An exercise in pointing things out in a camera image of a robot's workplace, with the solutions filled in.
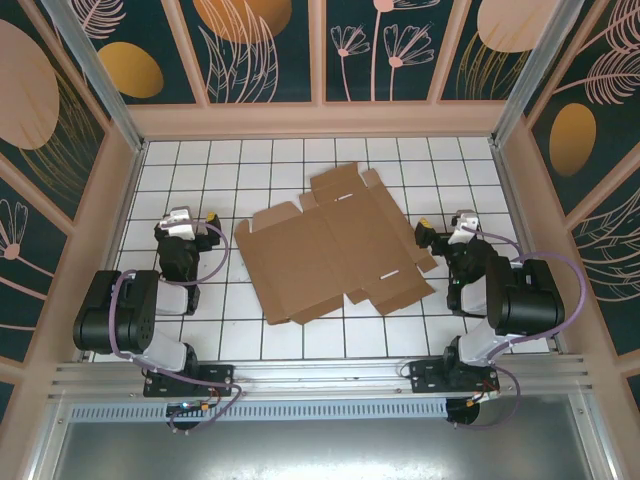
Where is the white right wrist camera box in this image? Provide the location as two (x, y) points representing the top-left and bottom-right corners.
(448, 211), (482, 246)

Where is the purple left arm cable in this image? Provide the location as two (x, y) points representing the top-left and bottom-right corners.
(109, 222), (246, 434)

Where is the aluminium mounting rail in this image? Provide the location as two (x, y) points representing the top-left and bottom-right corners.
(47, 353), (594, 401)

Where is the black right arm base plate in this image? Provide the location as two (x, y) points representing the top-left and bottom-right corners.
(408, 360), (501, 396)

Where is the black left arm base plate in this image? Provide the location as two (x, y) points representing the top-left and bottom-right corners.
(143, 363), (236, 399)

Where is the grey slotted cable duct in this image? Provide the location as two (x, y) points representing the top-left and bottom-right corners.
(67, 397), (449, 422)

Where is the grey metal sheet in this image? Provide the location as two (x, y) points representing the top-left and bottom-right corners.
(29, 392), (619, 480)

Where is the aluminium frame post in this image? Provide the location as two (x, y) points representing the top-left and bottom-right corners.
(490, 0), (599, 151)
(40, 0), (147, 152)

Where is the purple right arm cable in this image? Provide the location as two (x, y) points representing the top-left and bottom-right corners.
(452, 224), (587, 431)

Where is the brown cardboard paper box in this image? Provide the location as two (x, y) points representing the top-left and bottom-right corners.
(233, 162), (437, 326)

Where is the dark floral wall panel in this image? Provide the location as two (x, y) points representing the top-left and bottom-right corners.
(178, 0), (314, 105)
(569, 184), (640, 357)
(324, 0), (459, 104)
(438, 0), (569, 101)
(0, 0), (110, 221)
(69, 0), (209, 106)
(0, 162), (69, 361)
(529, 0), (640, 217)

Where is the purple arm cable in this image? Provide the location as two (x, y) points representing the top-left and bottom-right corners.
(109, 222), (246, 434)
(452, 224), (587, 431)

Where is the aluminium table edge rail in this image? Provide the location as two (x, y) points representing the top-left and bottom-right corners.
(74, 141), (147, 362)
(489, 142), (560, 355)

